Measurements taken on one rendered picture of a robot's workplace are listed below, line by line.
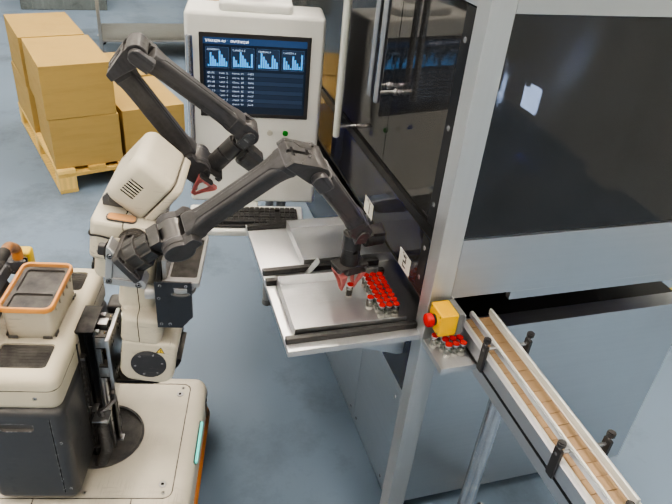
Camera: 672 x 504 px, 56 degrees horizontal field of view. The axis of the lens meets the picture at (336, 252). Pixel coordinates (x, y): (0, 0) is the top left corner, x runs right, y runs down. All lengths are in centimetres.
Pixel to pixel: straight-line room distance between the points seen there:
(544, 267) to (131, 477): 147
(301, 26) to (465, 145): 100
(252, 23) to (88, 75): 206
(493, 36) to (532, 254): 67
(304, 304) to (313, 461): 89
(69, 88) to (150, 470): 265
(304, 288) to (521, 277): 66
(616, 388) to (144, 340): 166
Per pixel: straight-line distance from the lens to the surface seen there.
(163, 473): 231
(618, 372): 252
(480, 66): 154
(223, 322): 328
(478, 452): 206
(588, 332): 227
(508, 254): 186
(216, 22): 241
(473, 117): 158
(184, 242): 156
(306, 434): 277
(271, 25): 240
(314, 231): 233
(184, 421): 245
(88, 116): 439
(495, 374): 179
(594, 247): 203
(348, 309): 197
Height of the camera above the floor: 209
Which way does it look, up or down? 33 degrees down
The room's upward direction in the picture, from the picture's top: 6 degrees clockwise
